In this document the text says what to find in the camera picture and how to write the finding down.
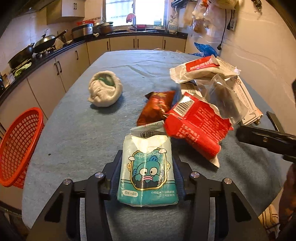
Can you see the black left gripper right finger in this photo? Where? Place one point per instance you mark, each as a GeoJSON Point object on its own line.
{"type": "Point", "coordinates": [235, 219]}

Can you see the beige lower kitchen cabinets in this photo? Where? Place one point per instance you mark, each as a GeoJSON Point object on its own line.
{"type": "Point", "coordinates": [78, 138]}

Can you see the white printed paper box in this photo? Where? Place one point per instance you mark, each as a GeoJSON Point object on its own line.
{"type": "Point", "coordinates": [236, 84]}

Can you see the dark cooking pot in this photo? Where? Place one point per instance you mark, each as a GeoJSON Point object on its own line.
{"type": "Point", "coordinates": [103, 28]}

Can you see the black chair back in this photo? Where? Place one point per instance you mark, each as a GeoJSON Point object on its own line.
{"type": "Point", "coordinates": [275, 121]}

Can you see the black wok with lid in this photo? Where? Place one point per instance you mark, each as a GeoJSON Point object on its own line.
{"type": "Point", "coordinates": [46, 42]}

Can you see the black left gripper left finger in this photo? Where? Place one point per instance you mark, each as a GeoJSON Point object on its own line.
{"type": "Point", "coordinates": [60, 217]}

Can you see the hanging plastic bags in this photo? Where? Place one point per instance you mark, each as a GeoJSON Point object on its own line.
{"type": "Point", "coordinates": [207, 16]}

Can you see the red torn snack bag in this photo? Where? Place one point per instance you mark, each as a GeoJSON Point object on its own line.
{"type": "Point", "coordinates": [196, 122]}

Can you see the kitchen window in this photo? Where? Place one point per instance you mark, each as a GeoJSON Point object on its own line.
{"type": "Point", "coordinates": [138, 12]}

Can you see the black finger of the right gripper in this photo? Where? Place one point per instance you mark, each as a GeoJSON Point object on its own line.
{"type": "Point", "coordinates": [274, 141]}

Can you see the dark red snack bag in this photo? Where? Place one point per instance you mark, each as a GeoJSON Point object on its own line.
{"type": "Point", "coordinates": [158, 104]}

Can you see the black frying pan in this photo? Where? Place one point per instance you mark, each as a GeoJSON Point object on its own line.
{"type": "Point", "coordinates": [21, 56]}

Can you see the clear plastic cup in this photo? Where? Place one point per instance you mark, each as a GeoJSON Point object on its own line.
{"type": "Point", "coordinates": [217, 92]}

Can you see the upper wall cabinet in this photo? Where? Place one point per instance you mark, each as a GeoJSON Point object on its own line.
{"type": "Point", "coordinates": [65, 11]}

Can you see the teal cartoon tissue pack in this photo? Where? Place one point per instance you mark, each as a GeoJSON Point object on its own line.
{"type": "Point", "coordinates": [147, 173]}

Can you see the white cloth bundle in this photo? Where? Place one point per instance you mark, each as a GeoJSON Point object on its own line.
{"type": "Point", "coordinates": [105, 88]}

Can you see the red plastic mesh basket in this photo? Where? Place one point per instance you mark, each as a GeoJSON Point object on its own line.
{"type": "Point", "coordinates": [18, 145]}

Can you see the steel rice cooker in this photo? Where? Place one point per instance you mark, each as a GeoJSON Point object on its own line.
{"type": "Point", "coordinates": [82, 31]}

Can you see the white bag with red label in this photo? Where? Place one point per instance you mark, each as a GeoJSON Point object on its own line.
{"type": "Point", "coordinates": [205, 67]}

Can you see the blue plastic bag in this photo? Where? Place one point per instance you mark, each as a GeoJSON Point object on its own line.
{"type": "Point", "coordinates": [204, 50]}

